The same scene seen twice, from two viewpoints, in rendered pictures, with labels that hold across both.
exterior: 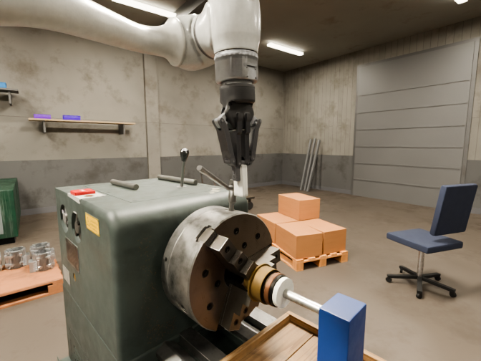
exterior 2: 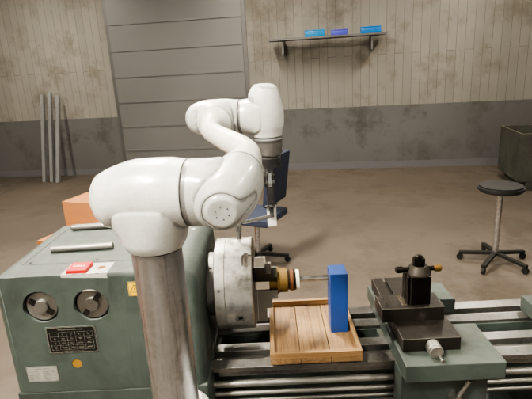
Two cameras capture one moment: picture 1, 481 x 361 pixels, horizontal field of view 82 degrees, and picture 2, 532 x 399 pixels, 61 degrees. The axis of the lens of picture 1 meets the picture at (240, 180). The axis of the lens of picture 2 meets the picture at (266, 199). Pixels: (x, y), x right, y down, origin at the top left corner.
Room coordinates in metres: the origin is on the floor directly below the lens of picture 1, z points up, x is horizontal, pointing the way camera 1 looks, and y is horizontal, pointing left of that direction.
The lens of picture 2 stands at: (-0.38, 0.99, 1.79)
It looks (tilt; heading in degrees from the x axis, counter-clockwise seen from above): 16 degrees down; 316
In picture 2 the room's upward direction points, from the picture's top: 3 degrees counter-clockwise
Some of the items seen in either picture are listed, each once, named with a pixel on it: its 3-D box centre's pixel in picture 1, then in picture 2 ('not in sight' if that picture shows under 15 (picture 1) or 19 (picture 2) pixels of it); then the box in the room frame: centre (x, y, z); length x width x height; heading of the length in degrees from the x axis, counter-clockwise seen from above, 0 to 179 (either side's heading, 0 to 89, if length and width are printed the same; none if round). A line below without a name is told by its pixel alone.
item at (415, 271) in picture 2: not in sight; (418, 268); (0.25, -0.32, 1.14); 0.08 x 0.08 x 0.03
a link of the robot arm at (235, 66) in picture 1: (236, 71); (267, 145); (0.60, 0.01, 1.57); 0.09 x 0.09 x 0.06
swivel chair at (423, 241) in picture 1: (425, 235); (257, 210); (2.61, -1.82, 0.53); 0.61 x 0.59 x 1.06; 39
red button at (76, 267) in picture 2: (83, 193); (79, 268); (0.89, 0.52, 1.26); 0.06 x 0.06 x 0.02; 45
